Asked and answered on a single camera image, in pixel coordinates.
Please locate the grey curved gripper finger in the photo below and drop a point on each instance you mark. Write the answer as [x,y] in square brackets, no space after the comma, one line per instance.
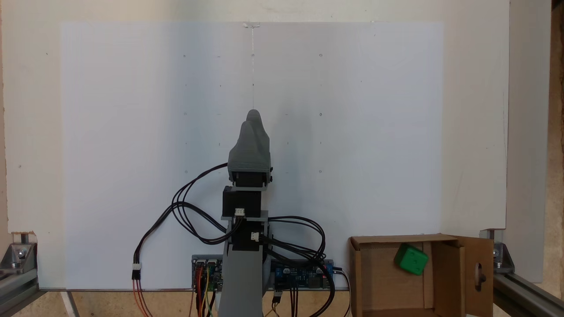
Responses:
[250,147]

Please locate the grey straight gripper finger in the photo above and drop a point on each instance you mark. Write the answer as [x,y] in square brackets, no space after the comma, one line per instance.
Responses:
[254,116]

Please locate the green die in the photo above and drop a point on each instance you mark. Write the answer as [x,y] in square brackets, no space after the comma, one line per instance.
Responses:
[411,259]

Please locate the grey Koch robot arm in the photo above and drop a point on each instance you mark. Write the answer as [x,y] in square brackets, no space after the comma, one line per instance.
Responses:
[242,281]

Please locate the green circuit board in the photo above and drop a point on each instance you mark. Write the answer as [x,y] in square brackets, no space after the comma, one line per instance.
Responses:
[213,277]

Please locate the blue circuit board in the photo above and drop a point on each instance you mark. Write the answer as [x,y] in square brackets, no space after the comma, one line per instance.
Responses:
[304,275]

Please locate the brown cardboard box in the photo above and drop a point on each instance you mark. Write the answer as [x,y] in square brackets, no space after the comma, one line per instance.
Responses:
[379,286]

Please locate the metal corner bracket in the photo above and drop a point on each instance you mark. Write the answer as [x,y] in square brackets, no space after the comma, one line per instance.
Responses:
[17,255]
[500,255]

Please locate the aluminium frame post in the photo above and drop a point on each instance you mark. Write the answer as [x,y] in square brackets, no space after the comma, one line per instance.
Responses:
[15,288]
[524,295]

